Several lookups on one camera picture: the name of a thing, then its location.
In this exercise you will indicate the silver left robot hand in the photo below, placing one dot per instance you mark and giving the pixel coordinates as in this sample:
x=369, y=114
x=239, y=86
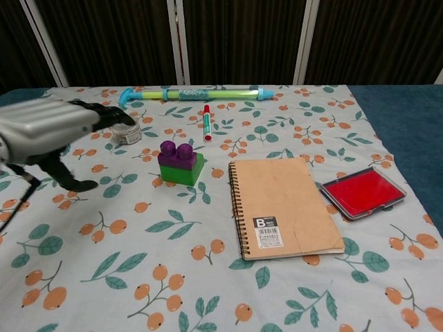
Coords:
x=45, y=128

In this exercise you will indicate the purple toy brick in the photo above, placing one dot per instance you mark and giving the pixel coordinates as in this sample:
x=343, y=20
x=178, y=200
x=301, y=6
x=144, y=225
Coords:
x=176, y=157

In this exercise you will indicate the green toy brick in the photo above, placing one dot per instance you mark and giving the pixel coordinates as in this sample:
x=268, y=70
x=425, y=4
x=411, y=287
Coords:
x=180, y=176

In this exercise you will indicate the clear jar of small clips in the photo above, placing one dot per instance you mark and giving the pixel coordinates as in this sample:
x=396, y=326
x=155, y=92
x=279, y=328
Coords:
x=128, y=136

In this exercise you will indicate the dark pleated screen panel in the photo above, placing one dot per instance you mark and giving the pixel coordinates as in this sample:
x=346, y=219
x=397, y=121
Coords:
x=380, y=41
x=14, y=45
x=114, y=41
x=242, y=41

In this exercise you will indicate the green and blue water squirter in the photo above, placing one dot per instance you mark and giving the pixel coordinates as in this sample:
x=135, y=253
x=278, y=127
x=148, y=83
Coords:
x=194, y=94

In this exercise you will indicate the green marker with red cap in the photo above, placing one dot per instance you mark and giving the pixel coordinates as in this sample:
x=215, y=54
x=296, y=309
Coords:
x=207, y=124

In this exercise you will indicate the floral print tablecloth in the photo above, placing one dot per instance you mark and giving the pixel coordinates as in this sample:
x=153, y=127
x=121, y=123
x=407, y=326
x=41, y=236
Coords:
x=173, y=276

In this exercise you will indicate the brown spiral notebook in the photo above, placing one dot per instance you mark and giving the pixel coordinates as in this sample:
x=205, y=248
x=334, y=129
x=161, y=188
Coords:
x=280, y=200

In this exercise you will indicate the red ink pad case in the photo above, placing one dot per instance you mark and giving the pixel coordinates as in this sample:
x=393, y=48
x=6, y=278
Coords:
x=361, y=192

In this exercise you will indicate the white partition frame post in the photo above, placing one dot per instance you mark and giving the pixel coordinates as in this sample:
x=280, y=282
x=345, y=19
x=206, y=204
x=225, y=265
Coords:
x=178, y=45
x=306, y=41
x=48, y=48

